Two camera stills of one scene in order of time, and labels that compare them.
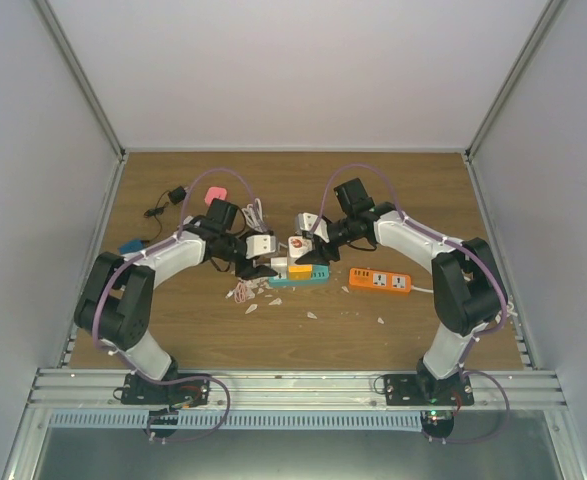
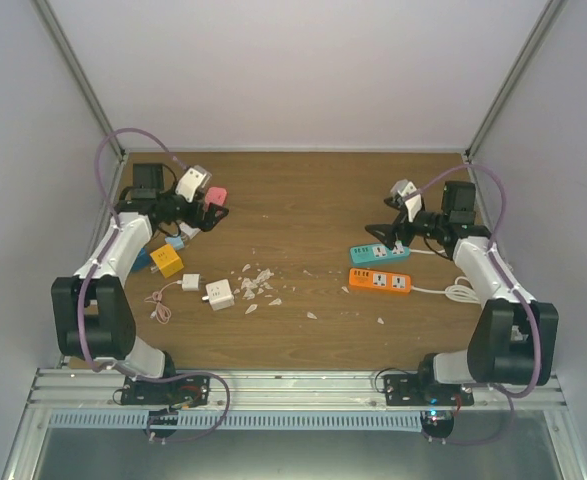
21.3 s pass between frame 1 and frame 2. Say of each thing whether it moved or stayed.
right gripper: moved
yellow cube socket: moved
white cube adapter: moved
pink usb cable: moved
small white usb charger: moved
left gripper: moved
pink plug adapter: stayed
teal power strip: moved
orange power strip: stayed
